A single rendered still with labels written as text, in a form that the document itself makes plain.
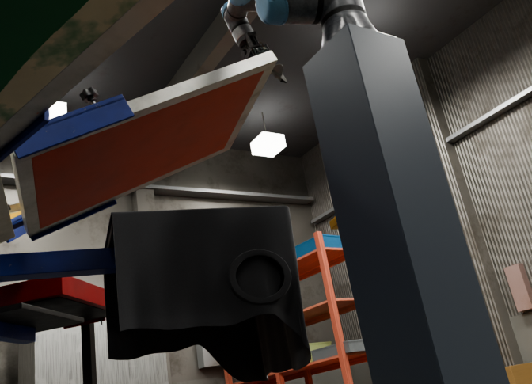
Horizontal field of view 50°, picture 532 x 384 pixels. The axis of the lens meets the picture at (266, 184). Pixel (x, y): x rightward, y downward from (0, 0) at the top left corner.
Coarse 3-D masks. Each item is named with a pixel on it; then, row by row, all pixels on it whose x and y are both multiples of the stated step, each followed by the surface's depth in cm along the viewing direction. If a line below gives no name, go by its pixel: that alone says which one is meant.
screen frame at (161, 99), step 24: (216, 72) 160; (240, 72) 162; (264, 72) 172; (144, 96) 150; (168, 96) 152; (192, 96) 158; (240, 120) 197; (24, 168) 140; (24, 192) 152; (24, 216) 169; (72, 216) 187
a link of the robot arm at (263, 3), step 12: (264, 0) 137; (276, 0) 135; (288, 0) 135; (300, 0) 136; (312, 0) 137; (264, 12) 139; (276, 12) 136; (288, 12) 137; (300, 12) 138; (312, 12) 138; (276, 24) 141; (288, 24) 142; (300, 24) 142
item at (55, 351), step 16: (48, 336) 638; (64, 336) 647; (80, 336) 656; (96, 336) 666; (32, 352) 632; (48, 352) 632; (64, 352) 640; (80, 352) 649; (96, 352) 658; (32, 368) 626; (48, 368) 625; (64, 368) 634; (80, 368) 642; (112, 368) 661; (128, 368) 671; (144, 368) 680; (160, 368) 690
